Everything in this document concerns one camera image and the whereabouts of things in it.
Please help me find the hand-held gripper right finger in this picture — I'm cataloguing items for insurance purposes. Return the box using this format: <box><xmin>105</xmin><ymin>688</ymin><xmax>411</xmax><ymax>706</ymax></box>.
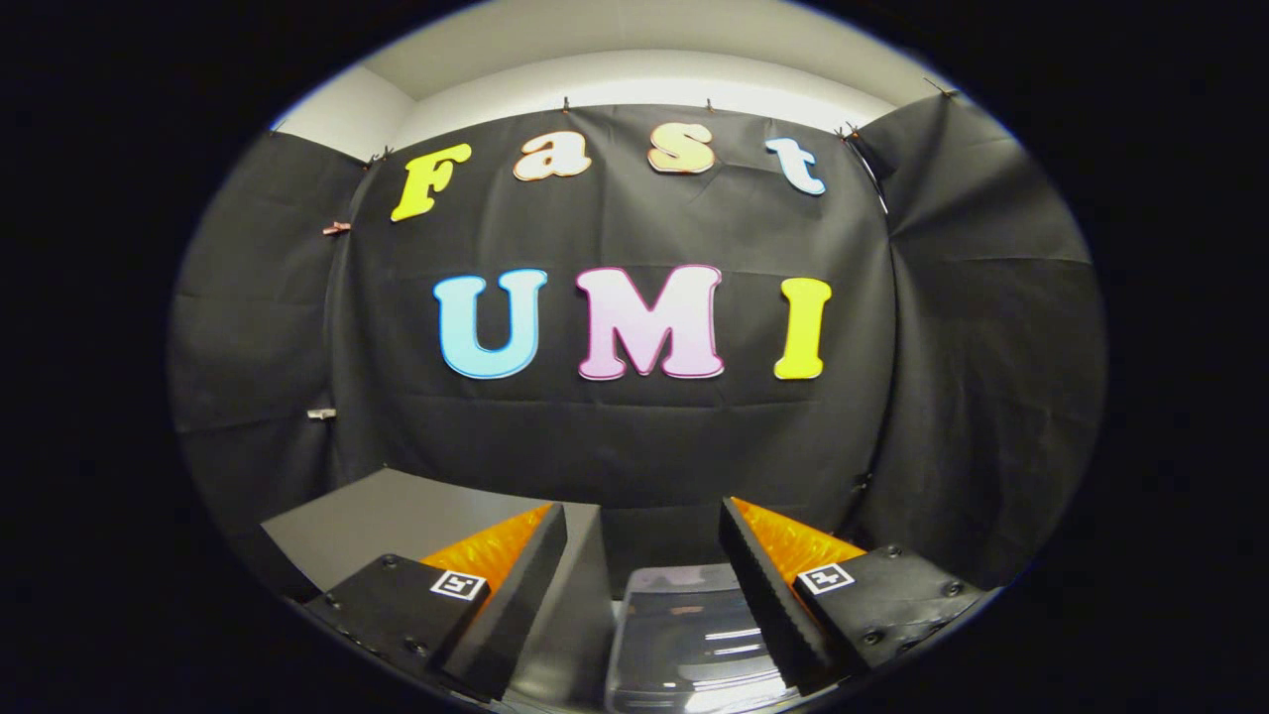
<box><xmin>719</xmin><ymin>497</ymin><xmax>992</xmax><ymax>695</ymax></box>

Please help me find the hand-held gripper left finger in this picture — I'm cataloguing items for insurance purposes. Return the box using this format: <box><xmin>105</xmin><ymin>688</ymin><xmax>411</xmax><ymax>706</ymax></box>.
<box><xmin>302</xmin><ymin>504</ymin><xmax>568</xmax><ymax>700</ymax></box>

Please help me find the grey washing machine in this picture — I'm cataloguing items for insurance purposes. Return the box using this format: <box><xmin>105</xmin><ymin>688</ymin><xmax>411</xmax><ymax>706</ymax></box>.
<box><xmin>605</xmin><ymin>563</ymin><xmax>806</xmax><ymax>713</ymax></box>

